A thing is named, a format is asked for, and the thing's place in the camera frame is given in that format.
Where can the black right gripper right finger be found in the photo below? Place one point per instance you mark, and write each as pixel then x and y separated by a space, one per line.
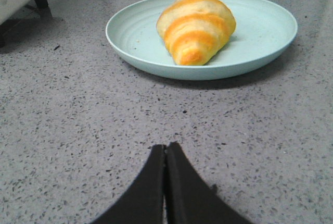
pixel 188 198

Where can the light green round plate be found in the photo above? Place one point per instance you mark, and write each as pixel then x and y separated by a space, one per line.
pixel 263 32

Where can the golden croissant bread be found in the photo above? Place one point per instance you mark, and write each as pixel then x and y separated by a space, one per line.
pixel 193 31

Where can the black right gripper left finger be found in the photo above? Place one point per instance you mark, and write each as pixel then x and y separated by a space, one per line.
pixel 142 202

